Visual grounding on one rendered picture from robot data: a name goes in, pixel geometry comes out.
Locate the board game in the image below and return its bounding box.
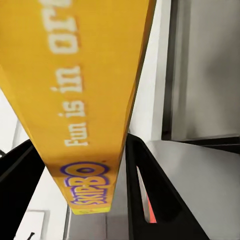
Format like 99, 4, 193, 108
0, 0, 157, 215

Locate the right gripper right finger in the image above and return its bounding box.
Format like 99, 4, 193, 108
125, 133, 210, 240

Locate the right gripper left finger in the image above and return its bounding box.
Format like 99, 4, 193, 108
0, 138, 46, 240

